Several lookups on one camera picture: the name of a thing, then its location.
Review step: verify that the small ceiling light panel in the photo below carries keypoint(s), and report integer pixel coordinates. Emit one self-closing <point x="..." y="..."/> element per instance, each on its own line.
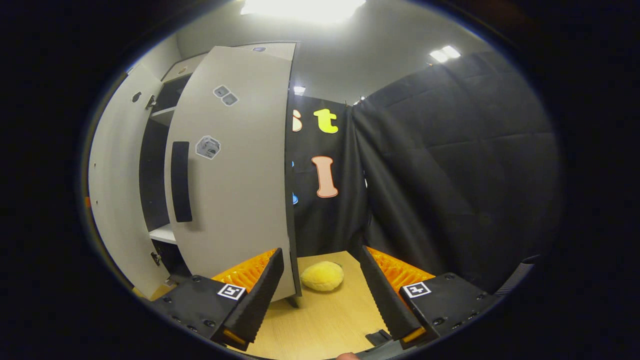
<point x="299" y="90"/>
<point x="445" y="54"/>

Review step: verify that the dark quilted curtain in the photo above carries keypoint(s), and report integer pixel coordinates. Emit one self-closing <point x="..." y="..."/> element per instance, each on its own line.
<point x="460" y="165"/>

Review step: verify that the large ceiling light panel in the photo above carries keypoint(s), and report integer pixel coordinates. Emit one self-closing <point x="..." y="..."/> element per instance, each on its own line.
<point x="302" y="10"/>

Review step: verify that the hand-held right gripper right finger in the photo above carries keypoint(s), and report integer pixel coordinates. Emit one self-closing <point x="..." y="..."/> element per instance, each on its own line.
<point x="385" y="295"/>

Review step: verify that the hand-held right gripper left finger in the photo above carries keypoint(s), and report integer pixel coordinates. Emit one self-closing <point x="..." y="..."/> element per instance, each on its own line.
<point x="257" y="295"/>

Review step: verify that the grey cabinet door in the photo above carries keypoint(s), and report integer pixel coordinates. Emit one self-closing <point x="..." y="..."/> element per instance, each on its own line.
<point x="115" y="190"/>
<point x="240" y="200"/>

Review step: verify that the grey shoe cabinet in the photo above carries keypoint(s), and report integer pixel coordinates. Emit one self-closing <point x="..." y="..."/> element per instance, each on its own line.
<point x="154" y="170"/>

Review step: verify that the yellow plush toy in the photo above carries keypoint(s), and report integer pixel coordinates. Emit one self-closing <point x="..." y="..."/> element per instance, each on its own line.
<point x="322" y="276"/>

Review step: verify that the black backdrop cloth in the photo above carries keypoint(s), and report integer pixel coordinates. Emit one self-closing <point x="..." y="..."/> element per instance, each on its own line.
<point x="345" y="220"/>

